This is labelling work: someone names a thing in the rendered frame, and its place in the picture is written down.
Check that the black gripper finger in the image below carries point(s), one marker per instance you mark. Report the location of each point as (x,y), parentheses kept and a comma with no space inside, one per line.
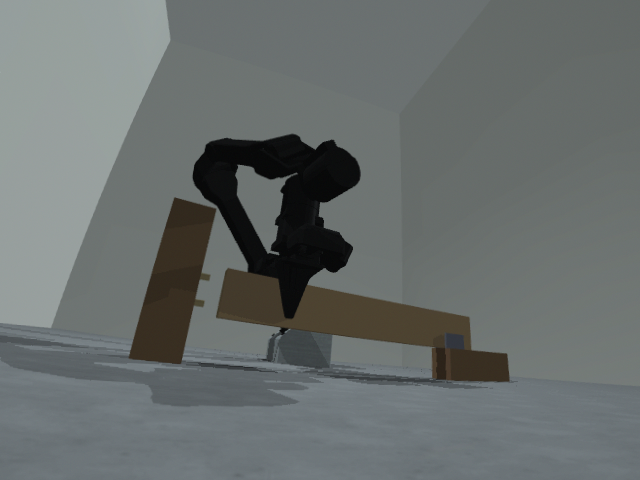
(271,272)
(293,276)

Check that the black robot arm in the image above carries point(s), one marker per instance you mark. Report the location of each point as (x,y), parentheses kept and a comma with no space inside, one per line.
(323,174)

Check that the long wooden rail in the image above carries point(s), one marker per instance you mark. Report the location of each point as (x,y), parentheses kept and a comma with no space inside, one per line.
(252,298)

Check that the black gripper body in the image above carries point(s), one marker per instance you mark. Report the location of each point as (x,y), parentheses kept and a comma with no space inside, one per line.
(299,237)

